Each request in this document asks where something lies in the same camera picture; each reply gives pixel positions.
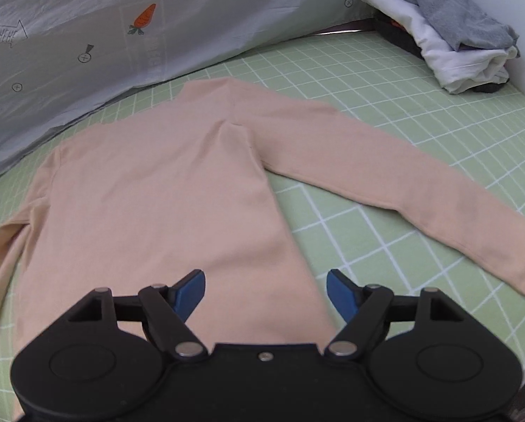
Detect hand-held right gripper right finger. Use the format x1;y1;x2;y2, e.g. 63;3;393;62
324;268;464;362

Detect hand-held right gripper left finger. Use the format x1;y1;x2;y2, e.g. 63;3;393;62
64;268;209;362

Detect beige long sleeve shirt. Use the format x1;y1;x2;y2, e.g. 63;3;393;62
0;77;525;422

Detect green grid mat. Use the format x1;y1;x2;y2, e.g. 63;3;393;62
0;28;525;422

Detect folded white garment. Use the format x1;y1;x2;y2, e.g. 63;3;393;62
360;0;521;94

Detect grey carrot printed sheet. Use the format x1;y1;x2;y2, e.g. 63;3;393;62
0;0;455;195

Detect folded black garment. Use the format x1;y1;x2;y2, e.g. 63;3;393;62
374;11;510;93

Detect folded grey garment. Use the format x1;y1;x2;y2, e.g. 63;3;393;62
386;0;521;52

